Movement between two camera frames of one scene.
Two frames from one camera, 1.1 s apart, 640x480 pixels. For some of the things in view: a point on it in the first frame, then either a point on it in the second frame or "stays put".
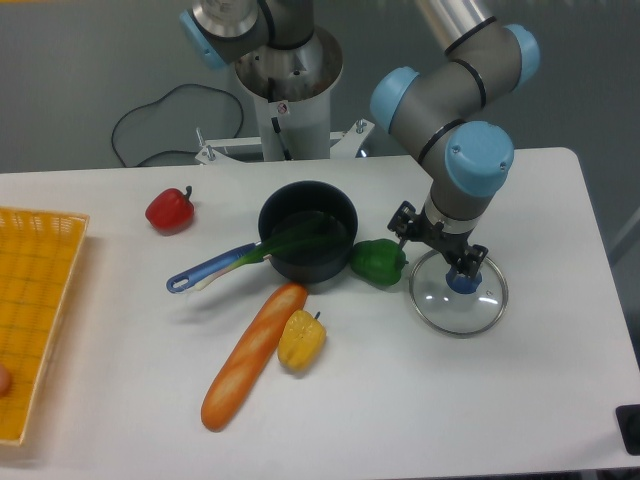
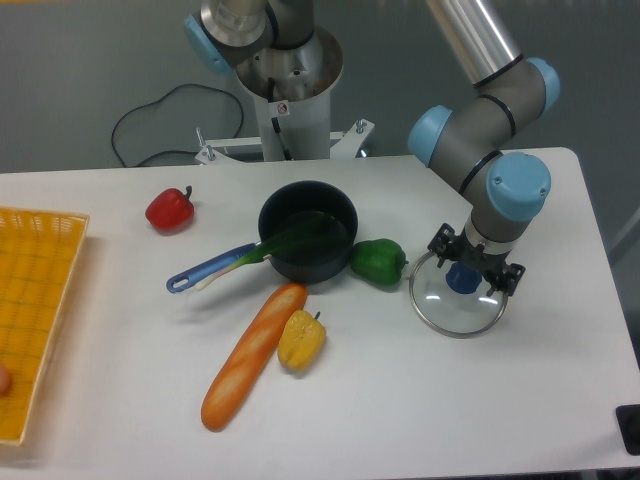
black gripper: [419, 228] to [489, 264]
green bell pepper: [378, 261] stays put
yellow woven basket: [39, 252] stays put
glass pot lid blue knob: [463, 284] stays put
